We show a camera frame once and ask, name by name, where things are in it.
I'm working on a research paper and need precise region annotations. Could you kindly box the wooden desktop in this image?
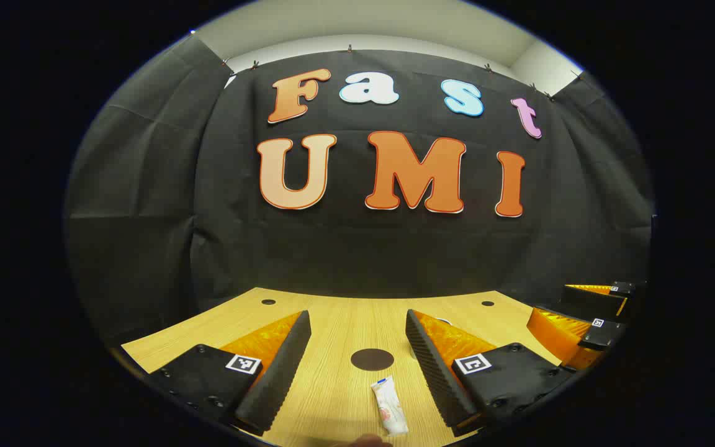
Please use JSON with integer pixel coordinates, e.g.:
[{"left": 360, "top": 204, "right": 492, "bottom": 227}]
[{"left": 120, "top": 287, "right": 582, "bottom": 447}]

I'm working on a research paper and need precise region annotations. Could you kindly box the round dark brown coaster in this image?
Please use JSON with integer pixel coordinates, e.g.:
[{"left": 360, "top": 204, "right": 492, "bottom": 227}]
[{"left": 350, "top": 348, "right": 395, "bottom": 372}]

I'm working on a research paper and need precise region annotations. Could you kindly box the black backdrop cloth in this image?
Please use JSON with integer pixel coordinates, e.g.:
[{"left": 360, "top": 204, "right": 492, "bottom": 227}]
[{"left": 65, "top": 34, "right": 655, "bottom": 348}]

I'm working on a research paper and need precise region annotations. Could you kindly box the white toothpaste tube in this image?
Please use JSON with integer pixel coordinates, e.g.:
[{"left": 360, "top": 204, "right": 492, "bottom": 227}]
[{"left": 370, "top": 376, "right": 410, "bottom": 436}]

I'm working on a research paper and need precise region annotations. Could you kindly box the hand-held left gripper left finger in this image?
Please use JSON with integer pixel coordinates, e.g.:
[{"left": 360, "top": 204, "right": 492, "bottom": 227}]
[{"left": 146, "top": 309, "right": 312, "bottom": 437}]

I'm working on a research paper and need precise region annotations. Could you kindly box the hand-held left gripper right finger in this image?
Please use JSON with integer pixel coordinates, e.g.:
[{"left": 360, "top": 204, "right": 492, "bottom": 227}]
[{"left": 405, "top": 309, "right": 575, "bottom": 437}]

